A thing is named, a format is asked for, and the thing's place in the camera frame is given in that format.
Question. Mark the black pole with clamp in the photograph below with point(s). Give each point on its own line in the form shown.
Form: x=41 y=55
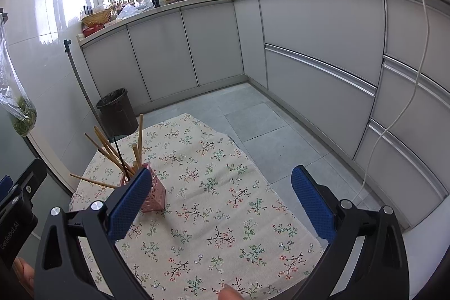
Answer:
x=75 y=75

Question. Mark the person's left hand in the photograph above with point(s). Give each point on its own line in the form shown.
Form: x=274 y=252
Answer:
x=23 y=273

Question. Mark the clear plastic bag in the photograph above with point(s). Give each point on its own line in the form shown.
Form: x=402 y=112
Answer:
x=127 y=12

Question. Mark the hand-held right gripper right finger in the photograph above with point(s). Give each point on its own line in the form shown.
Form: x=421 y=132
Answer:
x=313 y=205

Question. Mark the woven basket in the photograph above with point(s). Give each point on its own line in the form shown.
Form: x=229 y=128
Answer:
x=95 y=18

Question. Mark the plastic bag with greens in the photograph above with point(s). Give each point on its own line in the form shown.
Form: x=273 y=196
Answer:
x=23 y=120

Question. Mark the small potted plants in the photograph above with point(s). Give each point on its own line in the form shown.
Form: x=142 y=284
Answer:
x=126 y=2

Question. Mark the white kitchen cabinets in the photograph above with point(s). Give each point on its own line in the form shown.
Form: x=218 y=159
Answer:
x=316 y=22

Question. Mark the wall hook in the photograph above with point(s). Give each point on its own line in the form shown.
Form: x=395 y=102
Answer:
x=2 y=14

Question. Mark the black pepper mill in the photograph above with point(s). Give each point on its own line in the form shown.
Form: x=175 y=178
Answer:
x=156 y=2

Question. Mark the black chopstick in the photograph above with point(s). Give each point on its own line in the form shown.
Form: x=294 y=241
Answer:
x=121 y=156

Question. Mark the pink perforated utensil holder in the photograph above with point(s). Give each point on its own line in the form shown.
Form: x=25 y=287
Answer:
x=154 y=194

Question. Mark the bunch of wooden chopsticks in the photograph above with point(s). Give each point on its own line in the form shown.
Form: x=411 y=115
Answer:
x=140 y=134

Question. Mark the red plastic basket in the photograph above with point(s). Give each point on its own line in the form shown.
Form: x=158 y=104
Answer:
x=92 y=30

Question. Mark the person's right hand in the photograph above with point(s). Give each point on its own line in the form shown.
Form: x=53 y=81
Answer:
x=229 y=293

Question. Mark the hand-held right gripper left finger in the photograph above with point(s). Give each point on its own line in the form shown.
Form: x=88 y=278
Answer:
x=130 y=205

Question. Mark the floral tablecloth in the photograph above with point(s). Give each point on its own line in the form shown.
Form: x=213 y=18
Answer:
x=211 y=180

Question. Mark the dark trash bin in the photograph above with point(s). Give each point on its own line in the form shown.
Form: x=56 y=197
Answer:
x=117 y=110

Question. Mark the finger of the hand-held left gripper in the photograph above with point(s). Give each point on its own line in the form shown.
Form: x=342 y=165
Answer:
x=5 y=187
x=31 y=177

